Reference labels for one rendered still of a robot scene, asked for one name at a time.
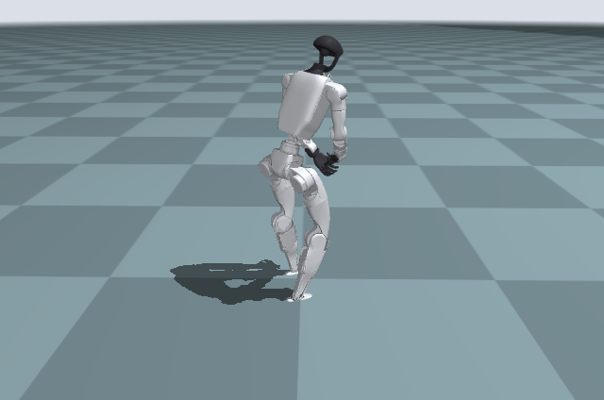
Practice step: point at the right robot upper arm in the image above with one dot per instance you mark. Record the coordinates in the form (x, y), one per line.
(336, 94)

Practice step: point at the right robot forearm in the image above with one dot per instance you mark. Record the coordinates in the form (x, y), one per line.
(340, 147)

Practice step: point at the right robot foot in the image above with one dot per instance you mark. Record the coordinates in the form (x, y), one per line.
(306, 296)

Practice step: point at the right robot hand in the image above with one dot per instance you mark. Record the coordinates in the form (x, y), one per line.
(331, 160)

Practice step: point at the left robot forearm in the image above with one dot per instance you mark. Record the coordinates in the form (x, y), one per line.
(308, 144)

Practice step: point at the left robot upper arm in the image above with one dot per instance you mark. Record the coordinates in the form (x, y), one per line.
(285, 81)

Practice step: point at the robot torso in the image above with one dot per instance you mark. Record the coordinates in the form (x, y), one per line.
(301, 113)

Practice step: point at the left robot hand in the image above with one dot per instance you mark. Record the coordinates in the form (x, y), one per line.
(319, 160)

